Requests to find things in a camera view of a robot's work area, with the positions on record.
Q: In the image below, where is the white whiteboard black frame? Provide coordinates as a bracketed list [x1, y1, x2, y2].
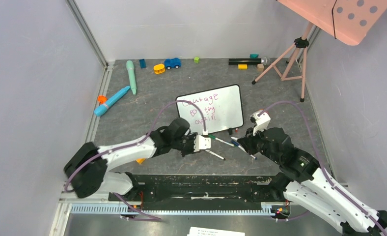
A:
[176, 84, 244, 134]

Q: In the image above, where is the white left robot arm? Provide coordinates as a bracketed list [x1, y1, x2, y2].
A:
[63, 118, 198, 201]

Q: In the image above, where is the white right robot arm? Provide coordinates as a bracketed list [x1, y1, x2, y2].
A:
[237, 128, 387, 236]

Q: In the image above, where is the green whiteboard marker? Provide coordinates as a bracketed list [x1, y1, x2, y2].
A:
[208, 134, 235, 147]

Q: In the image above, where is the black whiteboard marker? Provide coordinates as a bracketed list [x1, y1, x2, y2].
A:
[205, 149, 226, 160]

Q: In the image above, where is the blue whiteboard marker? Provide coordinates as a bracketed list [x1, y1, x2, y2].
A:
[230, 137, 257, 160]

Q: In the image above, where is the orange wedge block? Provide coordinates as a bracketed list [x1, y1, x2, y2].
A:
[136, 158, 146, 165]

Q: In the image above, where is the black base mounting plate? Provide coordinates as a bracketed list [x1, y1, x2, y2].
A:
[122, 174, 286, 211]

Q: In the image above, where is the beige wooden cube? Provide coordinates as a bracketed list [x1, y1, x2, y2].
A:
[256, 63, 265, 72]

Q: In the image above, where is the yellow orange oval toy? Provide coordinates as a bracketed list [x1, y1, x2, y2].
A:
[153, 63, 166, 74]

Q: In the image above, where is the yellow rectangular block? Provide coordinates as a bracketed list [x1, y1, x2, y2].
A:
[238, 64, 248, 70]

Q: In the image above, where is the blue toy car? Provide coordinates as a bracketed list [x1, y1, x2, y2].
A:
[164, 58, 181, 70]

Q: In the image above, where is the black cylinder tube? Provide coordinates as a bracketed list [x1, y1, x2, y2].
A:
[228, 58, 264, 65]

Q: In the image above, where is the teal block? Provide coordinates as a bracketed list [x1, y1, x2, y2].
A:
[249, 54, 259, 59]

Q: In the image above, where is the white printed paper sheet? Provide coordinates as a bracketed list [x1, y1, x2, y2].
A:
[187, 227, 245, 236]

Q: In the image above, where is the dark blue block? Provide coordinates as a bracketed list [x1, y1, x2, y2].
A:
[139, 59, 147, 69]

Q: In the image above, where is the blue toy crayon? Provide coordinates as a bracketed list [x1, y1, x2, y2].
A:
[94, 86, 130, 117]

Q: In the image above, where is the small orange toy piece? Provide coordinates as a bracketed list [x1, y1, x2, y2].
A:
[97, 95, 108, 105]

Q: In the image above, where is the mint green toy crayon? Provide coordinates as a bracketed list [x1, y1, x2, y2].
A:
[126, 60, 137, 95]

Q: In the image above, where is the pink music stand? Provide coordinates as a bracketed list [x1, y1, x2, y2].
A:
[252, 0, 387, 102]

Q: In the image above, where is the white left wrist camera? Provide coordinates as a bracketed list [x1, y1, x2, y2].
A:
[194, 131, 211, 152]

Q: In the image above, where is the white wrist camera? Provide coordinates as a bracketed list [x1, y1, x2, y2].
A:
[250, 110, 271, 136]
[194, 131, 211, 152]

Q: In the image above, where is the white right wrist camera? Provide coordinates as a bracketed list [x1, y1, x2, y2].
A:
[250, 110, 271, 136]

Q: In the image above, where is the white slotted cable duct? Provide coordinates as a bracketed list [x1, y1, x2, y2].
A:
[70, 203, 277, 216]

